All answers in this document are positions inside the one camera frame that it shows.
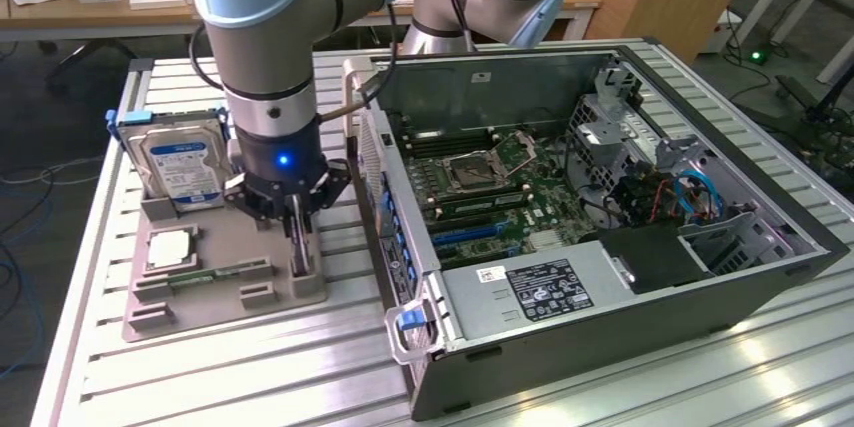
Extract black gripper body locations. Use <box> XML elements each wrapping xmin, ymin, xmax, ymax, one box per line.
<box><xmin>236</xmin><ymin>119</ymin><xmax>332</xmax><ymax>204</ymax></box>

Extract green GPU card black cooler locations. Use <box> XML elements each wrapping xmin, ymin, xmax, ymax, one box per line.
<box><xmin>284</xmin><ymin>194</ymin><xmax>320</xmax><ymax>282</ymax></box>

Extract grey parts rack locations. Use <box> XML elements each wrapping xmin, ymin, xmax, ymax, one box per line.
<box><xmin>119</xmin><ymin>136</ymin><xmax>332</xmax><ymax>344</ymax></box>

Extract hard disk blue rails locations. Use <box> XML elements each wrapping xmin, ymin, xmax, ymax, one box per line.
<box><xmin>103</xmin><ymin>105</ymin><xmax>234</xmax><ymax>212</ymax></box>

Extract silver CPU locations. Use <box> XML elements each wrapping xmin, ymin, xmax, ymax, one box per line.
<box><xmin>146</xmin><ymin>230</ymin><xmax>192</xmax><ymax>268</ymax></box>

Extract black RAM slot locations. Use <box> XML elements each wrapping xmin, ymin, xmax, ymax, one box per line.
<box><xmin>431</xmin><ymin>204</ymin><xmax>531</xmax><ymax>223</ymax></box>
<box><xmin>405</xmin><ymin>142</ymin><xmax>501</xmax><ymax>156</ymax></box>
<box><xmin>430</xmin><ymin>199</ymin><xmax>530</xmax><ymax>218</ymax></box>
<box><xmin>403</xmin><ymin>137</ymin><xmax>499</xmax><ymax>151</ymax></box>
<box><xmin>402</xmin><ymin>131</ymin><xmax>498</xmax><ymax>145</ymax></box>
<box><xmin>402</xmin><ymin>126</ymin><xmax>497</xmax><ymax>140</ymax></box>

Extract CPU socket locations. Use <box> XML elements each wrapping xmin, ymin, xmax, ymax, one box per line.
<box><xmin>445</xmin><ymin>150</ymin><xmax>501</xmax><ymax>194</ymax></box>

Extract long blue expansion slot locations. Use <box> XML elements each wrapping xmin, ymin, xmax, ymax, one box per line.
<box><xmin>430</xmin><ymin>221</ymin><xmax>515</xmax><ymax>244</ymax></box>

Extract black expansion slot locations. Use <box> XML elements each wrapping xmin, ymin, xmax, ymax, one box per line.
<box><xmin>431</xmin><ymin>211</ymin><xmax>529</xmax><ymax>232</ymax></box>

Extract silver socket cover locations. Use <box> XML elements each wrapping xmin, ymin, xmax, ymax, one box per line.
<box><xmin>490</xmin><ymin>129</ymin><xmax>541</xmax><ymax>181</ymax></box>

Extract green motherboard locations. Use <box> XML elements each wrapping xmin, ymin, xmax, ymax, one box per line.
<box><xmin>397</xmin><ymin>124</ymin><xmax>599</xmax><ymax>271</ymax></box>

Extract silver chipset heatsink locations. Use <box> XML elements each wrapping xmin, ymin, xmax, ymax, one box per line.
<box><xmin>530</xmin><ymin>231</ymin><xmax>570</xmax><ymax>252</ymax></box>

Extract grey power supply unit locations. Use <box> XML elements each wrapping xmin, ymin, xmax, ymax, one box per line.
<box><xmin>437</xmin><ymin>241</ymin><xmax>635</xmax><ymax>343</ymax></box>

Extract black office chair base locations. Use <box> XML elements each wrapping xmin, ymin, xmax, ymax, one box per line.
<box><xmin>39</xmin><ymin>36</ymin><xmax>146</xmax><ymax>96</ymax></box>

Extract perforated metal disk bay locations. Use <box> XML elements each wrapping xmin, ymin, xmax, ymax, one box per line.
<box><xmin>565</xmin><ymin>62</ymin><xmax>673</xmax><ymax>194</ymax></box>

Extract black connector block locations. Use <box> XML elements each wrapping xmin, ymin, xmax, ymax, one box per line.
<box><xmin>610</xmin><ymin>175</ymin><xmax>662</xmax><ymax>227</ymax></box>

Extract black plastic shroud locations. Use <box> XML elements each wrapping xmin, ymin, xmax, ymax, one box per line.
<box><xmin>595</xmin><ymin>225</ymin><xmax>714</xmax><ymax>295</ymax></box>

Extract grey plastic drive latch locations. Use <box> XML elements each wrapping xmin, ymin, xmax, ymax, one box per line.
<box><xmin>653</xmin><ymin>135</ymin><xmax>702</xmax><ymax>183</ymax></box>

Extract black open PC case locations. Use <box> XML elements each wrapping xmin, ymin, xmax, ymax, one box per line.
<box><xmin>341</xmin><ymin>44</ymin><xmax>853</xmax><ymax>423</ymax></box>

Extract white box red button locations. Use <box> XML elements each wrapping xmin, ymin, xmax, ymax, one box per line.
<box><xmin>709</xmin><ymin>9</ymin><xmax>743</xmax><ymax>56</ymax></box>

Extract black floor stand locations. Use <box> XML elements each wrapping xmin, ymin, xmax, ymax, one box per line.
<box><xmin>776</xmin><ymin>74</ymin><xmax>854</xmax><ymax>123</ymax></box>

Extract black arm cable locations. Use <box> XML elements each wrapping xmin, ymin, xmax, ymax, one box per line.
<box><xmin>188</xmin><ymin>21</ymin><xmax>232</xmax><ymax>94</ymax></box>

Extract red wire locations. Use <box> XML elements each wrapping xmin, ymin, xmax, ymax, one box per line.
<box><xmin>655</xmin><ymin>179</ymin><xmax>709</xmax><ymax>223</ymax></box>

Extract blue data wire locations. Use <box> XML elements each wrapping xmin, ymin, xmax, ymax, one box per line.
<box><xmin>670</xmin><ymin>169</ymin><xmax>727</xmax><ymax>224</ymax></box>

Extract metal disk bay bracket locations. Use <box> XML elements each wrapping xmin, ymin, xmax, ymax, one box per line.
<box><xmin>677</xmin><ymin>204</ymin><xmax>800</xmax><ymax>278</ymax></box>

